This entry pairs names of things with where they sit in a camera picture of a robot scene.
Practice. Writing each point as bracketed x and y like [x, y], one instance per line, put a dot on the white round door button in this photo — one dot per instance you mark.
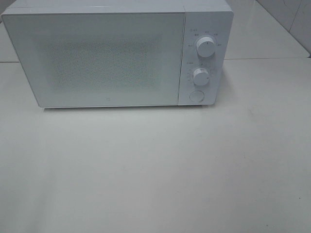
[197, 96]

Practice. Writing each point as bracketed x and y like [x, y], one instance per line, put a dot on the white round knob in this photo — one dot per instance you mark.
[205, 46]
[201, 76]

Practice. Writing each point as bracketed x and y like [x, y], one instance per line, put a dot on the white microwave door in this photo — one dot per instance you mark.
[97, 60]

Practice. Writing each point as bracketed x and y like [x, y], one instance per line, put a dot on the white microwave oven body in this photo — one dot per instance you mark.
[202, 17]

